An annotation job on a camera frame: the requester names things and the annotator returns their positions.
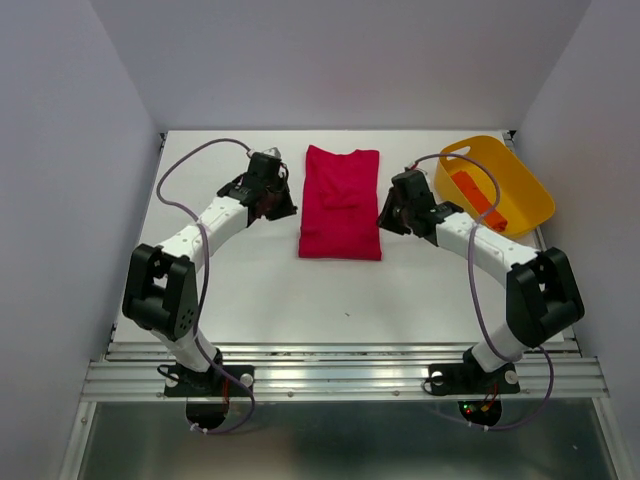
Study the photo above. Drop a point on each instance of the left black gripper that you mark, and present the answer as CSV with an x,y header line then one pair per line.
x,y
288,209

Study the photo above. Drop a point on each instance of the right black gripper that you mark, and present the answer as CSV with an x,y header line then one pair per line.
x,y
385,220

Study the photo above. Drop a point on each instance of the red t shirt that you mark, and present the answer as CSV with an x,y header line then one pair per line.
x,y
340,206

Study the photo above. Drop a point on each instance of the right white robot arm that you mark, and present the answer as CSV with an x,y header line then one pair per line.
x,y
541,294

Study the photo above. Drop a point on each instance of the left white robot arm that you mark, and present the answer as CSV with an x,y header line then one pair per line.
x,y
166,284

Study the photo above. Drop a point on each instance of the orange rolled t shirt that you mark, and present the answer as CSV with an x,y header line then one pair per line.
x,y
479,201

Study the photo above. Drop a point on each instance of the yellow plastic basket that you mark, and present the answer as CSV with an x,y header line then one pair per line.
x,y
524,202

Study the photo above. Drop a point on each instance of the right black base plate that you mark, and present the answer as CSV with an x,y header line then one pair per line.
x,y
466,379

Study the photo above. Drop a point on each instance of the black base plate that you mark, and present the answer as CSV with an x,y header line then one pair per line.
x,y
466,379
183,383

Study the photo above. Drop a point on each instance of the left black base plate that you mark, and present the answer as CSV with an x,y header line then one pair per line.
x,y
183,383

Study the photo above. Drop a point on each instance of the aluminium rail frame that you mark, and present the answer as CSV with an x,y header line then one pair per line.
x,y
339,351

